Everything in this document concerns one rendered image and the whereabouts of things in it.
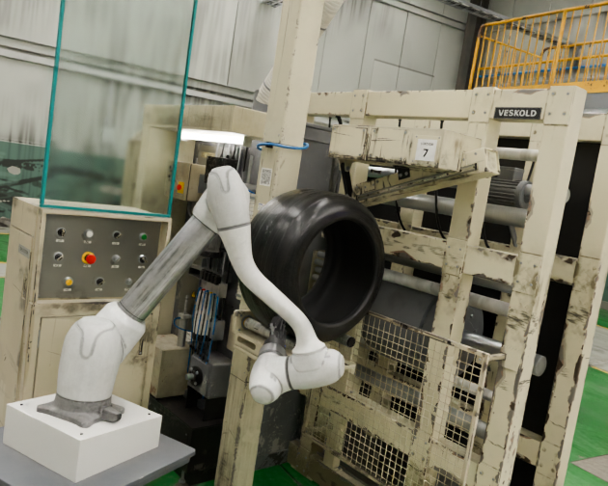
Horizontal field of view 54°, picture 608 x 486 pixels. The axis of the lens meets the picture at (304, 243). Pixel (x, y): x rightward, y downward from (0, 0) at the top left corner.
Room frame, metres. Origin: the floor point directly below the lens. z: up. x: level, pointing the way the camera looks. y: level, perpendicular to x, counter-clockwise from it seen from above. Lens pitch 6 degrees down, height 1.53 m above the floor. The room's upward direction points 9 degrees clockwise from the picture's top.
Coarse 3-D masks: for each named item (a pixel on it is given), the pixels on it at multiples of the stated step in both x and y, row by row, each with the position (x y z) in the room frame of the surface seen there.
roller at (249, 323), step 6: (246, 318) 2.46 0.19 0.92; (252, 318) 2.46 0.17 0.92; (246, 324) 2.44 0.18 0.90; (252, 324) 2.41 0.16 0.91; (258, 324) 2.39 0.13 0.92; (264, 324) 2.40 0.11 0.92; (252, 330) 2.41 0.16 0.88; (258, 330) 2.38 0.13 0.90; (264, 330) 2.35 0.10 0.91; (270, 330) 2.33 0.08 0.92; (264, 336) 2.35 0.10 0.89; (288, 336) 2.27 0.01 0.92; (288, 342) 2.23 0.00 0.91; (294, 342) 2.21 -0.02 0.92
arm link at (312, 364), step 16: (224, 240) 1.77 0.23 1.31; (240, 240) 1.76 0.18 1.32; (240, 256) 1.77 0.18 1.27; (240, 272) 1.77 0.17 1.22; (256, 272) 1.78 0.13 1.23; (256, 288) 1.77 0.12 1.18; (272, 288) 1.77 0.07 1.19; (272, 304) 1.76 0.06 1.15; (288, 304) 1.76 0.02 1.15; (288, 320) 1.76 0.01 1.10; (304, 320) 1.76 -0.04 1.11; (304, 336) 1.75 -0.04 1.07; (304, 352) 1.73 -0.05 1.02; (320, 352) 1.74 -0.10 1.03; (336, 352) 1.75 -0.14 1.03; (288, 368) 1.74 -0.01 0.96; (304, 368) 1.72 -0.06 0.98; (320, 368) 1.72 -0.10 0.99; (336, 368) 1.72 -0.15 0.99; (304, 384) 1.73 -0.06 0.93; (320, 384) 1.73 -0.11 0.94
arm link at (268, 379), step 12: (264, 360) 1.79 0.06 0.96; (276, 360) 1.78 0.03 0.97; (252, 372) 1.77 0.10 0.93; (264, 372) 1.74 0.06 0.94; (276, 372) 1.74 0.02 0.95; (252, 384) 1.73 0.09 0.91; (264, 384) 1.71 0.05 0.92; (276, 384) 1.72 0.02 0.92; (288, 384) 1.74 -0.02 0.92; (252, 396) 1.73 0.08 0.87; (264, 396) 1.71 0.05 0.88; (276, 396) 1.72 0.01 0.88
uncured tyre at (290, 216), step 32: (288, 192) 2.39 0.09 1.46; (320, 192) 2.34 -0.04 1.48; (256, 224) 2.29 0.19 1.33; (288, 224) 2.18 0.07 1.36; (320, 224) 2.21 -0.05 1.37; (352, 224) 2.58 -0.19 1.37; (256, 256) 2.21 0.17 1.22; (288, 256) 2.14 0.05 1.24; (352, 256) 2.64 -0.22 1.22; (384, 256) 2.46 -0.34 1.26; (288, 288) 2.14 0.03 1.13; (320, 288) 2.63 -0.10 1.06; (352, 288) 2.59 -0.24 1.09; (320, 320) 2.53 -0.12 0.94; (352, 320) 2.37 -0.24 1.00
